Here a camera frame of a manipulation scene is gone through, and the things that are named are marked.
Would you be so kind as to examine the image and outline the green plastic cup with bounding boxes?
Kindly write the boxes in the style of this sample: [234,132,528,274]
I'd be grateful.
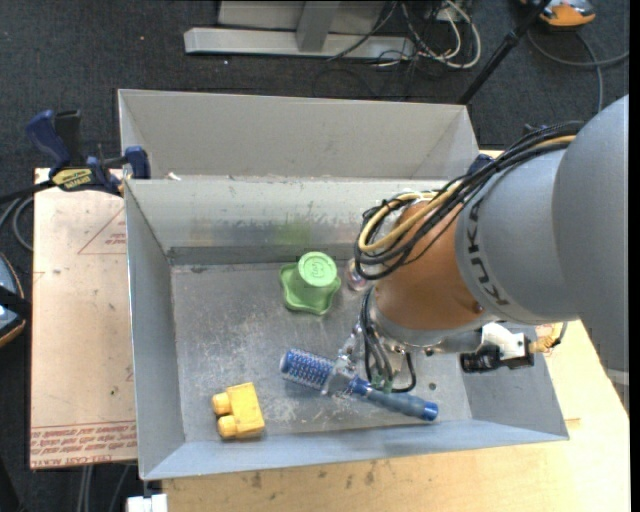
[278,251,343,317]

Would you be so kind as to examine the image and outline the black cylinder on white bracket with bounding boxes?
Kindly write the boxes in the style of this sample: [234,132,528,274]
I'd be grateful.
[459,322,560,374]

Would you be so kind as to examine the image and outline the brown cardboard board, red print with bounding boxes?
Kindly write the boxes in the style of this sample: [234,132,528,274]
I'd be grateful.
[29,167,139,470]

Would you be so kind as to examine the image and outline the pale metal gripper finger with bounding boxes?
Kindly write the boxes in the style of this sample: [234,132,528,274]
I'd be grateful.
[322,370,359,400]
[337,333,362,372]

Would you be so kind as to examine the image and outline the yellow toy block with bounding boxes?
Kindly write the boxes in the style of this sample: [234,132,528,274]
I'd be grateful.
[210,382,267,441]

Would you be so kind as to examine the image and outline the clear glass thing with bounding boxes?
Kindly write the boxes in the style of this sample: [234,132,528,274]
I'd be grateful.
[346,258,374,293]

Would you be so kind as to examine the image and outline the blue hair brush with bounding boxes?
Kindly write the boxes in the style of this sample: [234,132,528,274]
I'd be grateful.
[278,348,440,423]

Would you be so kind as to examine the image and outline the grey metal bin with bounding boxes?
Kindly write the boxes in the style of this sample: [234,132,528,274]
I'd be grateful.
[117,88,571,481]

